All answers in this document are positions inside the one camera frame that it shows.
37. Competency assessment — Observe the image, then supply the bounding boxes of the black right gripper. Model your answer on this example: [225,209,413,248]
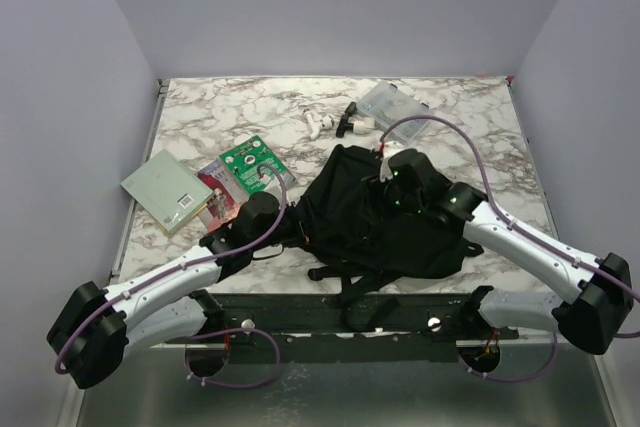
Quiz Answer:
[360,169,424,223]

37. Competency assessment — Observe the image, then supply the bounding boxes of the black student backpack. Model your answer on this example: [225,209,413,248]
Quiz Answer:
[297,145,484,305]

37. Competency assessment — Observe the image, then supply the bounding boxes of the grey-green notebook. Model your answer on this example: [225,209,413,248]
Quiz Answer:
[121,150,213,236]

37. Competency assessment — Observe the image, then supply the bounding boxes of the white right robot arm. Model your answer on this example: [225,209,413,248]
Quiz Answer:
[374,148,634,355]

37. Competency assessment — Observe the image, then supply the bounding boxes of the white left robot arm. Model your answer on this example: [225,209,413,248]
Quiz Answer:
[46,192,303,389]

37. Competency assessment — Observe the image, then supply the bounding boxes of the purple red paperback book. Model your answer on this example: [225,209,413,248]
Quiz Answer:
[197,159,248,231]

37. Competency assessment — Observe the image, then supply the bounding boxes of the green paperback book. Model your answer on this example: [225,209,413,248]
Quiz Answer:
[220,135,297,195]

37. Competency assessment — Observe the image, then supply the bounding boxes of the black and white valve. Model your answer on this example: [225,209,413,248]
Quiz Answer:
[335,102,375,138]

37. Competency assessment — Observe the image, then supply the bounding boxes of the clear plastic organizer box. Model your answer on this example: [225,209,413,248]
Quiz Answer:
[356,81,429,144]

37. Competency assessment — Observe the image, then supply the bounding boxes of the white plastic pipe fitting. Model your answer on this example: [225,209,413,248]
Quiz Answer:
[303,108,334,140]

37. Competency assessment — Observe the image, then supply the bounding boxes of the black mounting plate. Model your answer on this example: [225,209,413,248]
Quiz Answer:
[199,289,586,364]

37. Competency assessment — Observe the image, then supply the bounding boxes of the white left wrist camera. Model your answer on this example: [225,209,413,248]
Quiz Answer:
[257,167,274,185]

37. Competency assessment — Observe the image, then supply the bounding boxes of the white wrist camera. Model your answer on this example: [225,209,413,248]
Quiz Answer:
[379,141,405,182]
[257,167,274,185]

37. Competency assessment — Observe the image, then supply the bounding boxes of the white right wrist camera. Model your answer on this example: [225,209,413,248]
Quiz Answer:
[379,141,405,182]

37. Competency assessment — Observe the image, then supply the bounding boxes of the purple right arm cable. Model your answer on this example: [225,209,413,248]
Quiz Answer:
[379,115,640,384]

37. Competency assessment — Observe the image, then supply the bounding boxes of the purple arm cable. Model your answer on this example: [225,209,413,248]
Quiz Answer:
[379,115,640,384]
[53,162,289,389]

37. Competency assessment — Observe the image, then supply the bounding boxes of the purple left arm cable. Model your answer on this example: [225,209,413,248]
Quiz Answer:
[53,162,289,389]

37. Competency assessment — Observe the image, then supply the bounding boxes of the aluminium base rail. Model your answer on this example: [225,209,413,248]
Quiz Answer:
[149,302,611,349]

